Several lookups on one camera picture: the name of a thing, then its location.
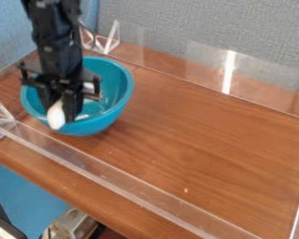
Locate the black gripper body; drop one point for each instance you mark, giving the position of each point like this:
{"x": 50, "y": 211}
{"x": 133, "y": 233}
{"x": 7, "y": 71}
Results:
{"x": 80, "y": 80}

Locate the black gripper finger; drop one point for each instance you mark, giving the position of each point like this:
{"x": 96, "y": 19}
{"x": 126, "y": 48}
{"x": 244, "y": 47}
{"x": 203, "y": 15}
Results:
{"x": 48, "y": 96}
{"x": 73, "y": 102}

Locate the white and brown plush mushroom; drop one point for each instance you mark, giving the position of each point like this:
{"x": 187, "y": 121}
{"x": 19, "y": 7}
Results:
{"x": 56, "y": 116}

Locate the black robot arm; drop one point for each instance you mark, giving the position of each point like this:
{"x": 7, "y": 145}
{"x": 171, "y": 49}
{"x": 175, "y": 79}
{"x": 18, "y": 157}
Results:
{"x": 54, "y": 20}

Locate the blue ceramic bowl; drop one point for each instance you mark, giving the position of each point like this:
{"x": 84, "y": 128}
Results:
{"x": 101, "y": 112}

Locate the clear acrylic front barrier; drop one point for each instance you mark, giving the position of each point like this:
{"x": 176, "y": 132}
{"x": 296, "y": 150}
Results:
{"x": 167, "y": 206}

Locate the clear acrylic barrier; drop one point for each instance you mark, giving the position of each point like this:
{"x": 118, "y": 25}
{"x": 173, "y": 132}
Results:
{"x": 167, "y": 206}
{"x": 264, "y": 83}

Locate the grey metal equipment below table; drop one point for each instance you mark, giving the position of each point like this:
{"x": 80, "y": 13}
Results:
{"x": 72, "y": 225}

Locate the black and white chair part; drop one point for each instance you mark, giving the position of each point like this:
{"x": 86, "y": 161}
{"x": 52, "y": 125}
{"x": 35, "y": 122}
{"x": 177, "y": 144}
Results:
{"x": 9, "y": 232}

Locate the clear acrylic back barrier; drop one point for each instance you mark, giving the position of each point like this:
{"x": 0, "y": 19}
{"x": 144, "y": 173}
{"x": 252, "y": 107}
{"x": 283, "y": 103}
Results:
{"x": 264, "y": 83}

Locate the clear acrylic corner bracket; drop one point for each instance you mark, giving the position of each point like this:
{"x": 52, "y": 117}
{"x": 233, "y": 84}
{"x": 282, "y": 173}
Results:
{"x": 100, "y": 43}

